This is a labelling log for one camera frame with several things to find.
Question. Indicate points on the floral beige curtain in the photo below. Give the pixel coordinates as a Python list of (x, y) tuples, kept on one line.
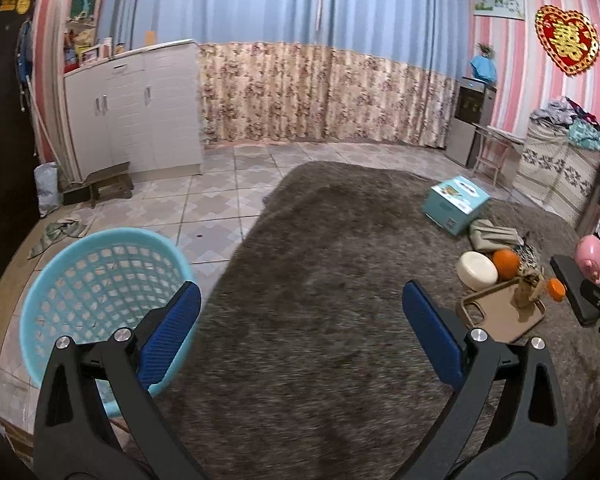
[(253, 91)]

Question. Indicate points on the broom with dustpan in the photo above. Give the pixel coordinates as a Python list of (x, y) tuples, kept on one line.
[(72, 192)]

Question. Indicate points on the brown paper scrap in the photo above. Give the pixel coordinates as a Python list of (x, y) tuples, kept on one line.
[(529, 289)]

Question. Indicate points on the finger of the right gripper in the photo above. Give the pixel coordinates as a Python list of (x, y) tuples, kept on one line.
[(591, 292)]

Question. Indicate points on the grey folded pouch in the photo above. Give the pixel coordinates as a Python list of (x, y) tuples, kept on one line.
[(485, 237)]

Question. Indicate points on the small wooden stool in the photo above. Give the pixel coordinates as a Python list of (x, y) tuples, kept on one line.
[(111, 182)]

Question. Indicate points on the pile of clothes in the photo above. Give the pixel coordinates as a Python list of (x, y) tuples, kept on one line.
[(580, 127)]

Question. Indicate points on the patterned fabric covered cabinet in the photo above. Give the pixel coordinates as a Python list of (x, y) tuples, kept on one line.
[(555, 173)]

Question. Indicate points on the items on cabinet top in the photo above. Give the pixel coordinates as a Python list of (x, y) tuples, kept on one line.
[(80, 50)]

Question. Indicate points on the whole orange fruit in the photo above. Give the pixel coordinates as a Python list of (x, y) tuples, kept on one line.
[(507, 262)]

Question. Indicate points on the white round soap box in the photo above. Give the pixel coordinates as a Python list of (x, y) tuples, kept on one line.
[(476, 271)]

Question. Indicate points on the small folding table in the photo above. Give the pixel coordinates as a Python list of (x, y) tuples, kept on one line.
[(494, 146)]

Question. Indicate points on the grey water dispenser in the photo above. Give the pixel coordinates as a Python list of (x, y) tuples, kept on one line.
[(474, 107)]

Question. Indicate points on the grey shaggy carpet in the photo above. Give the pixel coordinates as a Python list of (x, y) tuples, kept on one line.
[(303, 365)]

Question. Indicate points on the red heart wall decoration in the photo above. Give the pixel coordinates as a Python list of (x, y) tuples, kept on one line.
[(568, 37)]

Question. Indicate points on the white plastic bag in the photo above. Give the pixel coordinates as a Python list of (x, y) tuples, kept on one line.
[(46, 182)]

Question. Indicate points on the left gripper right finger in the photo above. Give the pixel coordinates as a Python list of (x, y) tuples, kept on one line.
[(505, 418)]

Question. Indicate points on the landscape wall picture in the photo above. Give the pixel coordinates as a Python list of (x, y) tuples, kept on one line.
[(510, 9)]

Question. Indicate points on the small orange piece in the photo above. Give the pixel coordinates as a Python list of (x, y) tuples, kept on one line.
[(555, 289)]

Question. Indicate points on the teal cardboard box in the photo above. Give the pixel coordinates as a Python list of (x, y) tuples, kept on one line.
[(455, 203)]

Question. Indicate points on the pink pig toy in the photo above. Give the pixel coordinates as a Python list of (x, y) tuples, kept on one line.
[(587, 257)]

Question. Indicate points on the teal plastic laundry basket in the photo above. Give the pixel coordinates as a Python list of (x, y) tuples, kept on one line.
[(102, 282)]

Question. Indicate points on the black flat notebook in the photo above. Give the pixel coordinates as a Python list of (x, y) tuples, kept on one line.
[(567, 271)]

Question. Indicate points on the white floor cabinet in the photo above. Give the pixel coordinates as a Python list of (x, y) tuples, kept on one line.
[(139, 108)]

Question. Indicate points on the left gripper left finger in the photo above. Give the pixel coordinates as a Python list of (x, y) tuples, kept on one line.
[(96, 418)]

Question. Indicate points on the blue covered plant pot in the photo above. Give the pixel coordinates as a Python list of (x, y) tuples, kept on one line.
[(482, 65)]

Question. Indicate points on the green floor rag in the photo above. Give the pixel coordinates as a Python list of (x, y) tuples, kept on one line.
[(57, 231)]

